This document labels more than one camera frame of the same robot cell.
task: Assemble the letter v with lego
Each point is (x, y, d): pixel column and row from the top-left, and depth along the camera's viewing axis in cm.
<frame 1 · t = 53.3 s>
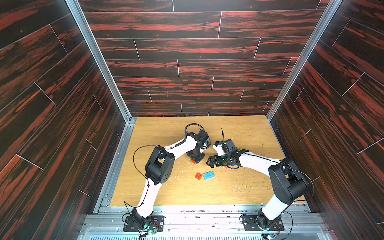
left hand: (198, 159, 96), fingers open
right hand: (215, 160, 94), fingers open
small red 2x2 lego brick: (198, 176, 90), point 2 cm above the table
light blue lego plate: (208, 175, 90), point 2 cm above the table

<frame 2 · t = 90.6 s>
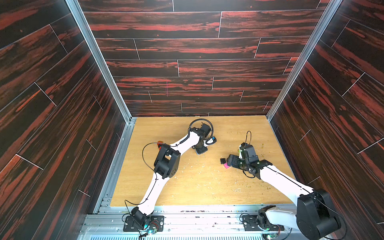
left hand: (201, 149, 102), fingers open
right hand: (236, 159, 90), fingers open
black 2x2 lego brick: (223, 160, 96), point 3 cm above the table
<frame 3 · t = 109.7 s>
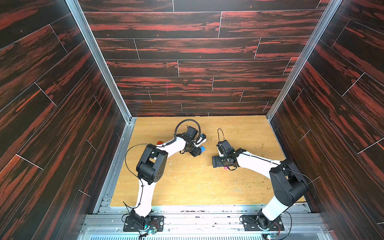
left hand: (199, 152, 99), fingers open
right hand: (221, 160, 94), fingers open
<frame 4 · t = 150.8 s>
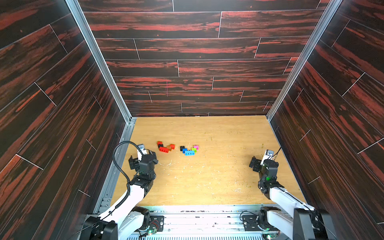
left hand: (143, 153, 84), fingers open
right hand: (265, 159, 88), fingers open
black 2x2 lego brick 2: (160, 145, 103), point 3 cm above the table
red 2x4 lego brick: (163, 149, 103), point 2 cm above the table
brown 2x2 lego brick: (169, 147, 103), point 2 cm above the table
dark blue lego brick: (184, 150, 101), point 3 cm above the table
green 2x2 lego brick: (194, 149, 101), point 4 cm above the table
pink lego brick: (197, 147, 105), on the table
